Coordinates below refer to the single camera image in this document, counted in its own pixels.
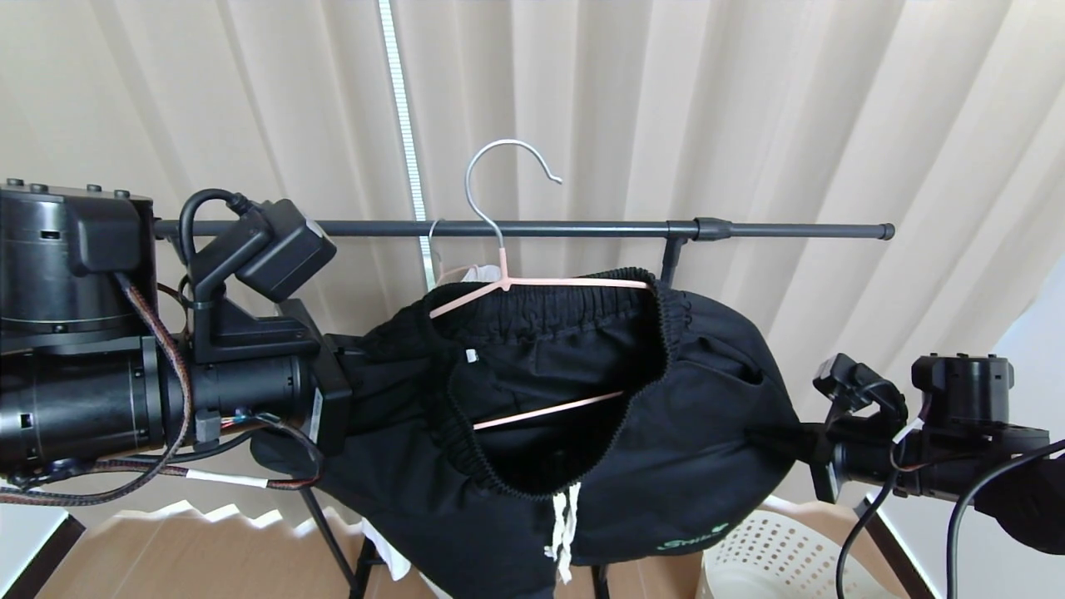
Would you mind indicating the pink clothes hanger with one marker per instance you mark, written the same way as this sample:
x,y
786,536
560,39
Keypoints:
x,y
566,283
433,245

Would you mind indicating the black clothes rack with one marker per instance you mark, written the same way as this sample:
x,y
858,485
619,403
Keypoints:
x,y
666,229

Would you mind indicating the beige curtain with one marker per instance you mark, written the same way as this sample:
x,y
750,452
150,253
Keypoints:
x,y
749,108

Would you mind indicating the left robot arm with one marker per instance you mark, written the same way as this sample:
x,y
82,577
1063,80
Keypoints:
x,y
66,266

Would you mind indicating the white laundry basket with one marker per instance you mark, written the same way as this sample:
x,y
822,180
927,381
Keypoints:
x,y
790,549

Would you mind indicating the black garment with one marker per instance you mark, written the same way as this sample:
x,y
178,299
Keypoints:
x,y
682,416

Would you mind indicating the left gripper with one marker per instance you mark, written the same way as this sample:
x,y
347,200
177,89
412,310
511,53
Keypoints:
x,y
83,408

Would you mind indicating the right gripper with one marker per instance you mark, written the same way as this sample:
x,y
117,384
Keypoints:
x,y
865,466

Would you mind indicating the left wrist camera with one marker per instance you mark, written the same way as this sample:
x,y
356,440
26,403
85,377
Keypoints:
x,y
283,249

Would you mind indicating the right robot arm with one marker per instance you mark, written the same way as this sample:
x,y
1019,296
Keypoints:
x,y
973,391

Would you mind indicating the white printed t-shirt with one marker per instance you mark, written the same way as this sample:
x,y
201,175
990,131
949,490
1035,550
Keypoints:
x,y
391,549

